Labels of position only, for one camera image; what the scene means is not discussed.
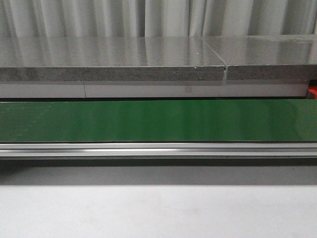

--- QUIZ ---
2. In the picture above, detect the green conveyor belt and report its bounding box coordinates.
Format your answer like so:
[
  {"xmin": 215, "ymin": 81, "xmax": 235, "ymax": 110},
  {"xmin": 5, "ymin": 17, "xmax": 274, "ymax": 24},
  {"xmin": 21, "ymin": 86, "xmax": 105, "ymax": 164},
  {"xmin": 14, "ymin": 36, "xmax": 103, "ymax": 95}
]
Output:
[{"xmin": 0, "ymin": 99, "xmax": 317, "ymax": 142}]

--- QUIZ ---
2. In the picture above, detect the grey stone counter slab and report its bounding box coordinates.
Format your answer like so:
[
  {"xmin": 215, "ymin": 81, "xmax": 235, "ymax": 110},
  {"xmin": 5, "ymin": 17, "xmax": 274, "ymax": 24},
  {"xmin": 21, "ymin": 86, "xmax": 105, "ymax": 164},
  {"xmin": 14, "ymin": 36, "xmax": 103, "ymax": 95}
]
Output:
[{"xmin": 0, "ymin": 34, "xmax": 317, "ymax": 99}]

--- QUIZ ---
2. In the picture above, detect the red object at right edge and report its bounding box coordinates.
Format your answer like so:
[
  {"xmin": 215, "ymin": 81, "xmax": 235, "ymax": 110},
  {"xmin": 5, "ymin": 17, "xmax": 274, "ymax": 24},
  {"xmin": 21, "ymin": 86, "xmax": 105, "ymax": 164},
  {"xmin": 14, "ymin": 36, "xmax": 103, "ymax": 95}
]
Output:
[{"xmin": 307, "ymin": 85, "xmax": 317, "ymax": 99}]

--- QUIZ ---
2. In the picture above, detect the grey pleated curtain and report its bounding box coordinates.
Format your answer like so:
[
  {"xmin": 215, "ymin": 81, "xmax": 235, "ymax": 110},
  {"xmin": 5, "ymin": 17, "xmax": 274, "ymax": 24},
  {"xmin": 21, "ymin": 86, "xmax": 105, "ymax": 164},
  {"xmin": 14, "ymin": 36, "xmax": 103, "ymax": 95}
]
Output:
[{"xmin": 0, "ymin": 0, "xmax": 317, "ymax": 37}]

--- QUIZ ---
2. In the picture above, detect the aluminium conveyor side rail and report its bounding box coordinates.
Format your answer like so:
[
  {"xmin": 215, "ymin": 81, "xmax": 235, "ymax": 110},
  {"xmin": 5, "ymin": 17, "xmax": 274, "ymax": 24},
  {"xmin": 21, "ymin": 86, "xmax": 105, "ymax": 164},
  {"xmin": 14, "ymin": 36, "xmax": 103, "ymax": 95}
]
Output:
[{"xmin": 0, "ymin": 142, "xmax": 317, "ymax": 160}]

